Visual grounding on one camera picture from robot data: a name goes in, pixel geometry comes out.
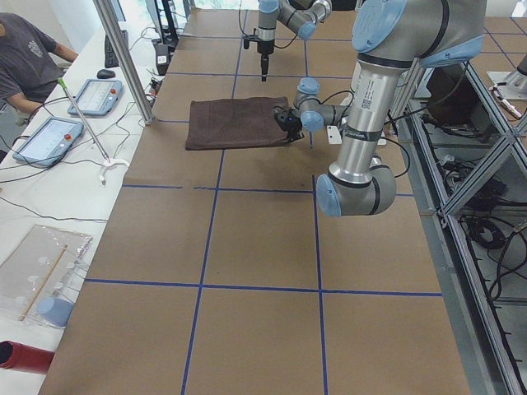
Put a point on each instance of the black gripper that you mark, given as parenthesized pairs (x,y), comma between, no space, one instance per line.
(263,48)
(289,126)

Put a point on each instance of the brown t-shirt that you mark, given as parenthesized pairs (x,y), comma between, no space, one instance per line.
(235,123)

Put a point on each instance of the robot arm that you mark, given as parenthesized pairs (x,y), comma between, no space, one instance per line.
(301,20)
(388,36)

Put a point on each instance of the black power adapter box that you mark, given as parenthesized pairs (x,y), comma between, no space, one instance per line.
(162,53)

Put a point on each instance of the black keyboard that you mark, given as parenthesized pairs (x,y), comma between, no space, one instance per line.
(111,59)

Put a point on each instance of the black computer mouse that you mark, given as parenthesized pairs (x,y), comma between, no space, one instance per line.
(105,74)

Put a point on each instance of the teach pendant near person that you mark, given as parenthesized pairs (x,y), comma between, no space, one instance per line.
(98,97)

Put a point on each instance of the metal rod with white hook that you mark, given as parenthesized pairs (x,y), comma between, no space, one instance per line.
(109,162)

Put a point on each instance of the seated person in grey shirt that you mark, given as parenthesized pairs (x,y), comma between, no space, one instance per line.
(28,73)

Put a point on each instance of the clear plastic tray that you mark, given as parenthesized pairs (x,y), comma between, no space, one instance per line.
(47,262)

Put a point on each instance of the blue plastic cup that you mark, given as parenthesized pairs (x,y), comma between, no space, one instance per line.
(55,310)

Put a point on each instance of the red cylinder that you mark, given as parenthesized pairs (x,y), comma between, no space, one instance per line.
(24,358)

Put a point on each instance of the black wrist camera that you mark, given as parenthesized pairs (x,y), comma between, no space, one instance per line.
(250,38)
(283,118)

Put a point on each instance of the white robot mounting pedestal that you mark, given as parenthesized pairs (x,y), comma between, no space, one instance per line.
(335,135)

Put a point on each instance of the aluminium table frame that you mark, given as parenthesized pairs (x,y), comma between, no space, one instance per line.
(464,131)

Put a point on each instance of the aluminium frame post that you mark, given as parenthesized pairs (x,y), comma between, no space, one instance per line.
(111,26)

